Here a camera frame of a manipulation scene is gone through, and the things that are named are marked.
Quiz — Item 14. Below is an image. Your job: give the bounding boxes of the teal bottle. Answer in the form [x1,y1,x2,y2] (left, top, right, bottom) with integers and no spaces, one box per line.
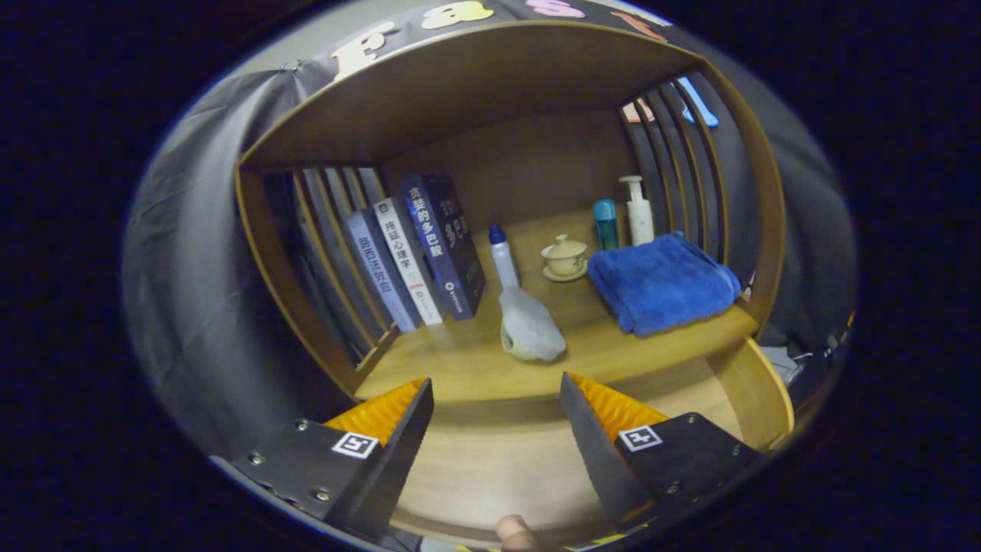
[593,199,620,251]

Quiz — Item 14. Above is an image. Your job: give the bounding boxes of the wooden cabinet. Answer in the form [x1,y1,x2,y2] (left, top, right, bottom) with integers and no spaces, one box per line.
[234,19,796,549]

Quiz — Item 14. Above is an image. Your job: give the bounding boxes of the black backdrop cloth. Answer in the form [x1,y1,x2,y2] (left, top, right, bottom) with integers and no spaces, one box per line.
[123,0,858,461]

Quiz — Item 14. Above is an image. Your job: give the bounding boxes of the white book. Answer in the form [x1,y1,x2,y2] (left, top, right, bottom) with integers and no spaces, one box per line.
[372,197,448,326]

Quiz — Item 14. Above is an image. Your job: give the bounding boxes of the beige lidded tea cup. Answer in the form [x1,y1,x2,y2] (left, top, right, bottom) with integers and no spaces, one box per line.
[541,234,589,283]

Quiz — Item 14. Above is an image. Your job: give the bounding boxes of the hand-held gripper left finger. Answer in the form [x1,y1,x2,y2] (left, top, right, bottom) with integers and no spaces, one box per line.
[211,376,435,537]

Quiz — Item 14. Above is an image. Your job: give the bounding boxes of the white pump bottle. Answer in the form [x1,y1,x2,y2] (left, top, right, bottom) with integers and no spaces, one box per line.
[619,176,655,246]

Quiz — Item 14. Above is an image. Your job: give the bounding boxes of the wooden drawer with black knob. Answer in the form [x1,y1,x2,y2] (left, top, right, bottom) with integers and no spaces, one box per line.
[391,337,796,549]

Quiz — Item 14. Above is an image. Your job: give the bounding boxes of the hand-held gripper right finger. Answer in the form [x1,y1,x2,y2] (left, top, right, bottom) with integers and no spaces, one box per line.
[559,373,761,534]

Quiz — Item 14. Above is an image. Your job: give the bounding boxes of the light blue book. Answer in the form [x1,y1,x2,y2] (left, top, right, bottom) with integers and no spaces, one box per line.
[343,209,421,333]

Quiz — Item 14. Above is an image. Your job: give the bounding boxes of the dark blue book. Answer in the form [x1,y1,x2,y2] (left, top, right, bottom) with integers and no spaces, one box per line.
[399,175,487,321]

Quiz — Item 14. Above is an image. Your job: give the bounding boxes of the white bottle with blue cap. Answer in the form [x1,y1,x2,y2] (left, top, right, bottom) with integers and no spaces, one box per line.
[489,224,520,291]

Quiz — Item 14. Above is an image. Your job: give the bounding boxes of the folded blue towel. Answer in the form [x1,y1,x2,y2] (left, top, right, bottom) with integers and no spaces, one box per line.
[587,232,743,338]

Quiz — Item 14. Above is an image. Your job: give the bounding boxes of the wooden countertop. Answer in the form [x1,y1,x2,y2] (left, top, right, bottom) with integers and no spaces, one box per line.
[354,211,760,403]

